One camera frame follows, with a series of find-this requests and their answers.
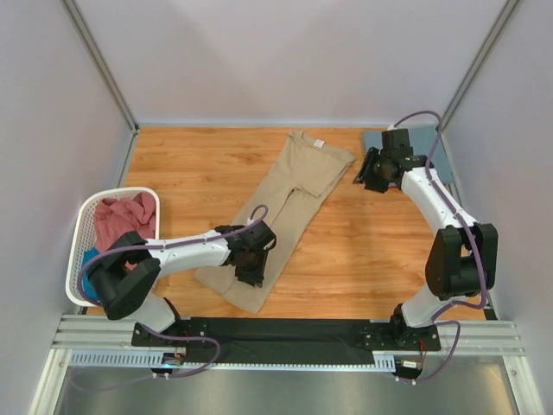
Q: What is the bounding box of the beige t shirt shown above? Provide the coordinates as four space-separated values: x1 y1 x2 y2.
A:
194 131 355 314

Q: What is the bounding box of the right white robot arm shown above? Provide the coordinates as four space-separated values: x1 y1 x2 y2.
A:
355 128 499 347

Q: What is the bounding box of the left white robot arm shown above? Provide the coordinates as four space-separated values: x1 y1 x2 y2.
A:
86 220 277 334

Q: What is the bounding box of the folded grey-blue t shirt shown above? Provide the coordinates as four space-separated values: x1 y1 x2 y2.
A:
363 125 454 188

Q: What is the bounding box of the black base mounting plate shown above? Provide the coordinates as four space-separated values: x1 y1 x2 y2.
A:
131 316 442 367

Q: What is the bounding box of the pink t shirt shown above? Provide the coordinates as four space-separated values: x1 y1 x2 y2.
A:
93 192 157 252

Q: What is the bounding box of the blue t shirt in basket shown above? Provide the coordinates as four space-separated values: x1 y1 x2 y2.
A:
80 247 99 304

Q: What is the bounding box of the white laundry basket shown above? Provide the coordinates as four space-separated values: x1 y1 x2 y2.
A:
66 187 161 307

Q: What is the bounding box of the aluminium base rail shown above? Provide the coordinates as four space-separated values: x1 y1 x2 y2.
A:
31 315 544 414

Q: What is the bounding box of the grey slotted cable duct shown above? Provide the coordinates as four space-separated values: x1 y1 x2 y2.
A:
68 349 423 372

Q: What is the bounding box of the right aluminium frame post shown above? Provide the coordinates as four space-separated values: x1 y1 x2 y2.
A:
442 0 523 130

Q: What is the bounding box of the aluminium frame post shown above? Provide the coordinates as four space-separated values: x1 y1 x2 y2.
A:
442 0 523 130
60 0 140 131

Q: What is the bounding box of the left aluminium frame post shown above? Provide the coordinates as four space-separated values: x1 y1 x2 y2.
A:
60 0 140 131

